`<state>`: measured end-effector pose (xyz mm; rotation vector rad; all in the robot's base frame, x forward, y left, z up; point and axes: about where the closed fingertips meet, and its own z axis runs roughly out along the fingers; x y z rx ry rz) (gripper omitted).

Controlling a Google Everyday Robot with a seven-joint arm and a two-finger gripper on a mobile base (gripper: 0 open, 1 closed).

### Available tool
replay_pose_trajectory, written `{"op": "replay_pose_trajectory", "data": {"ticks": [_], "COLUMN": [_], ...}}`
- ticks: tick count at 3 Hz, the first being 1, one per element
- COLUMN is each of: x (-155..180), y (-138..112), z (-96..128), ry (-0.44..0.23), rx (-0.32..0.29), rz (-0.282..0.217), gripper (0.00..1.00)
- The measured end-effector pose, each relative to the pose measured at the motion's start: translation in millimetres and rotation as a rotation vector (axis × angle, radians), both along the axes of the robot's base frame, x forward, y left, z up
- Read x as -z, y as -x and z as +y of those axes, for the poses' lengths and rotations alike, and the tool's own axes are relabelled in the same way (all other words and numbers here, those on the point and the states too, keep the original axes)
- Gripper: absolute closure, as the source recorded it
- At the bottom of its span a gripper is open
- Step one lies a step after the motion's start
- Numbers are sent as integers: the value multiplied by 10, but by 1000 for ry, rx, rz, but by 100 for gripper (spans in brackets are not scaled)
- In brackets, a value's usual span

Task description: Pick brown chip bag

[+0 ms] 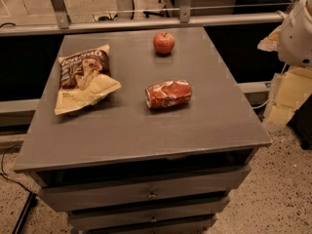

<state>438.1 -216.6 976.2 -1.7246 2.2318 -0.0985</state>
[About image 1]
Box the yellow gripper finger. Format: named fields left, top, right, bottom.
left=268, top=67, right=312, bottom=126
left=257, top=26, right=281, bottom=52

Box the brown chip bag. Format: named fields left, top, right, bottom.
left=55, top=45, right=121, bottom=115

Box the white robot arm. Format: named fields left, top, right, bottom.
left=257, top=0, right=312, bottom=126

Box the red apple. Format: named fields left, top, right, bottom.
left=153, top=32, right=175, bottom=55

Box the crushed red soda can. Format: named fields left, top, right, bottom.
left=145, top=79, right=192, bottom=109

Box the middle grey drawer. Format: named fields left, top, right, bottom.
left=69, top=193, right=229, bottom=230

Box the grey drawer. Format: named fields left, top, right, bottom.
left=69, top=193, right=229, bottom=230
left=87, top=214, right=216, bottom=234
left=39, top=165, right=251, bottom=212

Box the bottom grey drawer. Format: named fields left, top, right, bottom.
left=87, top=214, right=216, bottom=234

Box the grey drawer cabinet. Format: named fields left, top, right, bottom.
left=13, top=26, right=273, bottom=234

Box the top grey drawer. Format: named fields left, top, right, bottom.
left=39, top=165, right=251, bottom=212

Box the metal railing frame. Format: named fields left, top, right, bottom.
left=0, top=0, right=299, bottom=36

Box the black floor cable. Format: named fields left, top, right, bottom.
left=0, top=143, right=37, bottom=234

